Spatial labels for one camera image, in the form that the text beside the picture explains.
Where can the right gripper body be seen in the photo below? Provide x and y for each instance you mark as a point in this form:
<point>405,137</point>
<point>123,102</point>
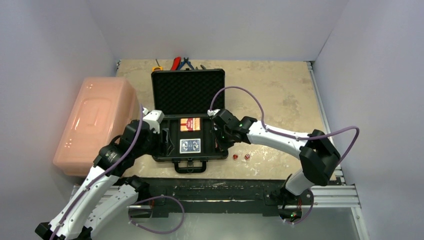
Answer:
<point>218,133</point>

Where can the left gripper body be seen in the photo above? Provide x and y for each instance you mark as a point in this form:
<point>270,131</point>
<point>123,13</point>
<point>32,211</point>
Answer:
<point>160,147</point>

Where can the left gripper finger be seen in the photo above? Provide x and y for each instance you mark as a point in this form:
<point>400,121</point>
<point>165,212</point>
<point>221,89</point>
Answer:
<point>169,149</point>
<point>165,135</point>

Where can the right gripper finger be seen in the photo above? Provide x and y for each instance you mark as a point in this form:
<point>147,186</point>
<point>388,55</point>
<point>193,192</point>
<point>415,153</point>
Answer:
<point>216,135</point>
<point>226,144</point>

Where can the blue playing card deck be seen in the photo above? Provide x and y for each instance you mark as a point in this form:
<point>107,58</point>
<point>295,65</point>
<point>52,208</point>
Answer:
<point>190,146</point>

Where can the red Texas Hold'em card deck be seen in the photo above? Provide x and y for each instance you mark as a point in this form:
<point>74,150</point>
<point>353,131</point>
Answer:
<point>192,124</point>

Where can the black poker carrying case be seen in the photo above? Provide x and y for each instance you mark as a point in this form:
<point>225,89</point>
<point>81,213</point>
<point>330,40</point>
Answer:
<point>189,94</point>

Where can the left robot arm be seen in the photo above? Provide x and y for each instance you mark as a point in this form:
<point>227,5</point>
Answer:
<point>84,216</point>

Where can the yellow tape measure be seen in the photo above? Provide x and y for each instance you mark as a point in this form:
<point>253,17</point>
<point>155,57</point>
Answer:
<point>157,68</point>

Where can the orange plastic storage bin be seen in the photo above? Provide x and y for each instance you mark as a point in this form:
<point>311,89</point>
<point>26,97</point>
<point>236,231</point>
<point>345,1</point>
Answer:
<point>101,111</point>

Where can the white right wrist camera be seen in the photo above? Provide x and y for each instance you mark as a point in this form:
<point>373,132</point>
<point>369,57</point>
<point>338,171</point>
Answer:
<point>212,113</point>

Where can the red handled pliers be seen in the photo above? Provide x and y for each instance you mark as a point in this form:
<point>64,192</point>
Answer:
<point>176,63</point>

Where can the blue handled cutters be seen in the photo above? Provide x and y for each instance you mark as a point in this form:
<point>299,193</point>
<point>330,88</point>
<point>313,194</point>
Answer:
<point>185,61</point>

